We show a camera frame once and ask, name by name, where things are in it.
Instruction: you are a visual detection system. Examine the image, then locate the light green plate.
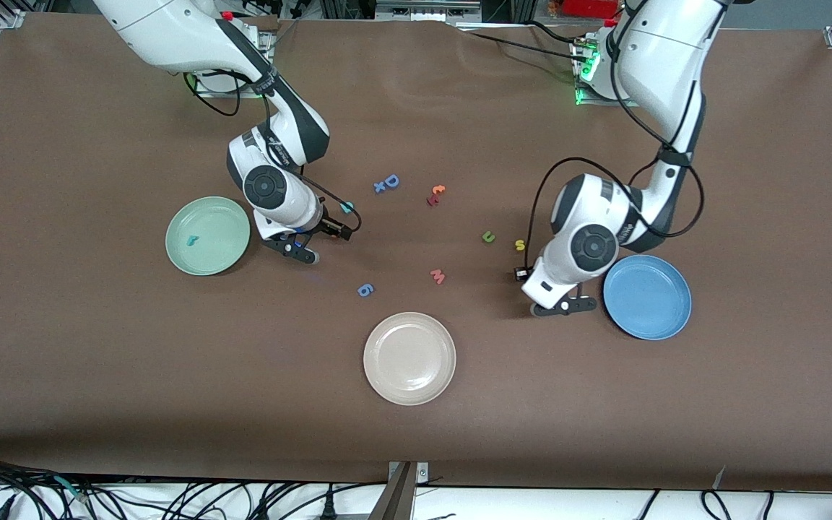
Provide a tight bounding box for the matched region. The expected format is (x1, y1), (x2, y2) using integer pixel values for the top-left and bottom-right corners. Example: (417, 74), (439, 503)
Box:
(165, 196), (251, 277)

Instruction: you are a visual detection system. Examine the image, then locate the blue plate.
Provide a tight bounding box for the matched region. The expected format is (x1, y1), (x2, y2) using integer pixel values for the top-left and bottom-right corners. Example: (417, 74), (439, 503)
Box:
(603, 254), (692, 341)

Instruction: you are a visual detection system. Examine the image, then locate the beige plate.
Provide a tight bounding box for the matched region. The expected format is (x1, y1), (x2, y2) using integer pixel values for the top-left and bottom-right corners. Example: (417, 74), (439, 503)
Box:
(363, 312), (456, 406)

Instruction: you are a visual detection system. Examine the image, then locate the aluminium profile bar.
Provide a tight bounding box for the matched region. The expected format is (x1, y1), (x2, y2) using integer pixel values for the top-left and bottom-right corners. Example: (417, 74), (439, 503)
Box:
(369, 462), (430, 520)

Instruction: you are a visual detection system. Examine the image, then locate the brown paper table cover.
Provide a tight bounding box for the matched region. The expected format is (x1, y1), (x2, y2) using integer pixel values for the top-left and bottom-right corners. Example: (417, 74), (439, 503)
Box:
(0, 11), (832, 493)

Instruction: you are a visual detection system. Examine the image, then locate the red box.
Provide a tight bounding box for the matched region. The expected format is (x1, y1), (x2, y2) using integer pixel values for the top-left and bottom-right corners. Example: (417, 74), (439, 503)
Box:
(560, 0), (620, 19)

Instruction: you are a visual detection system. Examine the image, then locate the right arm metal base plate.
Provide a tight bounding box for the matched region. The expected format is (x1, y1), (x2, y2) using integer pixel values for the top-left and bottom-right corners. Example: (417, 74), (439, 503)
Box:
(194, 30), (274, 99)

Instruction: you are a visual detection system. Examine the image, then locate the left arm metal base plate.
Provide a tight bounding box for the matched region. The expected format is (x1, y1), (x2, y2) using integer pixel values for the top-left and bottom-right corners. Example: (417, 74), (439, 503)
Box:
(575, 40), (619, 108)

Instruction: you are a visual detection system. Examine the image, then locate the black base cable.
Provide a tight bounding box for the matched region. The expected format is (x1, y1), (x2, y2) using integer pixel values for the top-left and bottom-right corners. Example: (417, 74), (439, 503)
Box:
(452, 20), (594, 67)

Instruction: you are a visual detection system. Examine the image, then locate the grey metal enclosure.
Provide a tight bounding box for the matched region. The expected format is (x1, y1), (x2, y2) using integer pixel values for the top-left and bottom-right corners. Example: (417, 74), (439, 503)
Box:
(376, 0), (482, 24)

